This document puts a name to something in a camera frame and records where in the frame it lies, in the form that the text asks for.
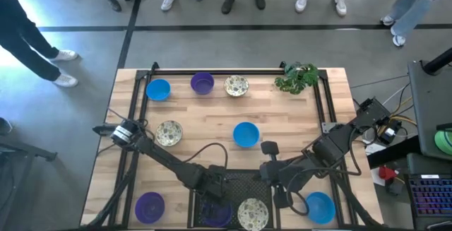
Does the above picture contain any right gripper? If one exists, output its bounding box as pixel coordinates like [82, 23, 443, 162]
[252, 141, 307, 210]

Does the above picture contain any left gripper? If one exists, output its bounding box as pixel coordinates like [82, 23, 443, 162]
[199, 165, 230, 218]

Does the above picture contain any purple plastic bowl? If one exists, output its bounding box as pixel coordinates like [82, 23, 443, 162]
[134, 191, 166, 225]
[201, 198, 234, 228]
[190, 71, 215, 95]

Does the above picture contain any leaf patterned ceramic bowl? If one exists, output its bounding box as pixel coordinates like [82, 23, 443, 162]
[237, 197, 270, 231]
[155, 119, 184, 148]
[223, 74, 250, 97]

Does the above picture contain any blue plastic bowl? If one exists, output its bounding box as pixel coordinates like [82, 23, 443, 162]
[145, 78, 172, 102]
[304, 191, 337, 225]
[232, 122, 261, 149]

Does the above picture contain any black perforated metal tray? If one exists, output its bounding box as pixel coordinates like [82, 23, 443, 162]
[186, 162, 282, 230]

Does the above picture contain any green leafy plant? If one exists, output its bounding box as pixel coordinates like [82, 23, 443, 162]
[274, 61, 321, 95]

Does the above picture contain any white paper sheet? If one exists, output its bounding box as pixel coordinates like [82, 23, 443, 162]
[364, 141, 388, 156]

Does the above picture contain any red tool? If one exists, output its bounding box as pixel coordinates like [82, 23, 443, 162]
[379, 166, 399, 182]

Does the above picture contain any black power supply box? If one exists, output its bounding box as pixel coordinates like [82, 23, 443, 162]
[377, 126, 403, 146]

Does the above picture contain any laptop with backlit keyboard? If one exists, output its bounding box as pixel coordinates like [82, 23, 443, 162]
[405, 153, 452, 231]

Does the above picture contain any green tape roll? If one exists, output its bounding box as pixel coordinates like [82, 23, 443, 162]
[434, 129, 452, 156]

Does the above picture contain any black metal stand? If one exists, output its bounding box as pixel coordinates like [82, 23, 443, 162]
[0, 117, 58, 231]

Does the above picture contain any black pole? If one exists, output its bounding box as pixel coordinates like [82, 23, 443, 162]
[422, 48, 452, 76]

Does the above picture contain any black aluminium table frame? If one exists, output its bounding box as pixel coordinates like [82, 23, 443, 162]
[81, 61, 384, 230]

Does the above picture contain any yellow cable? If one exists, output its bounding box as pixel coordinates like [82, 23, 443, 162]
[377, 96, 418, 136]

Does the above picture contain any white cable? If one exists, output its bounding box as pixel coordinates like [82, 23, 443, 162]
[381, 83, 411, 107]

